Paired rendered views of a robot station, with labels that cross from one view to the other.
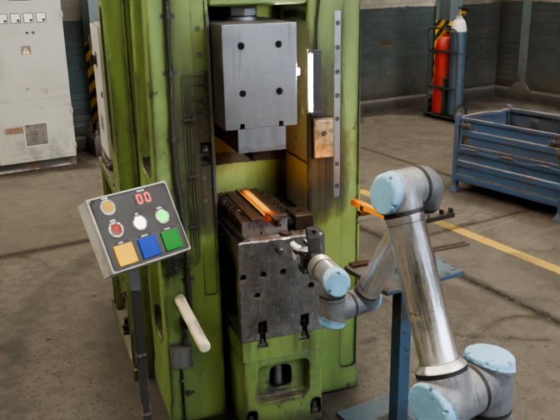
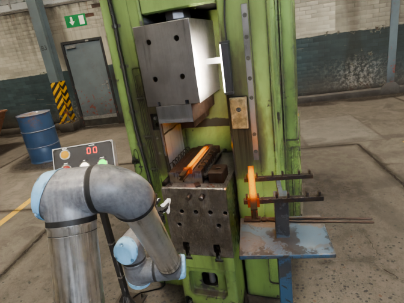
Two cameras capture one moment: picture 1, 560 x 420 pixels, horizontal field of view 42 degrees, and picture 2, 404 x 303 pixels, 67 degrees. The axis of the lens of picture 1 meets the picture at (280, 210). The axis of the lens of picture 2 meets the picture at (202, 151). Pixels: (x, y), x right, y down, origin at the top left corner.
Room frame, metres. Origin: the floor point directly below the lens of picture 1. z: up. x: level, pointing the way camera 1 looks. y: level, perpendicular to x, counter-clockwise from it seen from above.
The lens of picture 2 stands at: (1.65, -1.02, 1.64)
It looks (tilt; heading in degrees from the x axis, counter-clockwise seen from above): 19 degrees down; 39
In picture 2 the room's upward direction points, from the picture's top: 8 degrees counter-clockwise
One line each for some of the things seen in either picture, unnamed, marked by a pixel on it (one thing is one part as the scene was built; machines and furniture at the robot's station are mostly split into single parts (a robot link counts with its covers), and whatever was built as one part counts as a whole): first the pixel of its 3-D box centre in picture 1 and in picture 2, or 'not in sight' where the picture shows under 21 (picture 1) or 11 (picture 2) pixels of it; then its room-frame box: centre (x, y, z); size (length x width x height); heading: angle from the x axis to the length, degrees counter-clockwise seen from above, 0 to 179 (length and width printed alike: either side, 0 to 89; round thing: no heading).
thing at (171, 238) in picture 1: (171, 240); not in sight; (2.52, 0.41, 1.01); 0.07 x 0.05 x 0.07; 134
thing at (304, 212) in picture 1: (299, 217); (218, 173); (2.92, -0.08, 0.95); 0.12 x 0.08 x 0.06; 19
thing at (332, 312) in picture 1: (334, 308); (139, 269); (2.21, -0.18, 0.86); 0.12 x 0.09 x 0.12; 126
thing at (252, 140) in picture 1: (247, 129); (187, 105); (3.00, 0.13, 1.32); 0.42 x 0.20 x 0.10; 19
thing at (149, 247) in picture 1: (148, 247); not in sight; (2.45, 0.48, 1.01); 0.07 x 0.05 x 0.07; 134
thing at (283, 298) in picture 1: (262, 264); (210, 199); (3.03, 0.08, 0.69); 0.56 x 0.38 x 0.45; 19
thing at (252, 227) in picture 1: (249, 210); (196, 162); (3.00, 0.13, 0.96); 0.42 x 0.20 x 0.09; 19
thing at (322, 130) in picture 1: (322, 137); (238, 113); (3.03, -0.19, 1.27); 0.09 x 0.02 x 0.17; 109
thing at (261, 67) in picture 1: (254, 70); (188, 61); (3.02, 0.09, 1.56); 0.42 x 0.39 x 0.40; 19
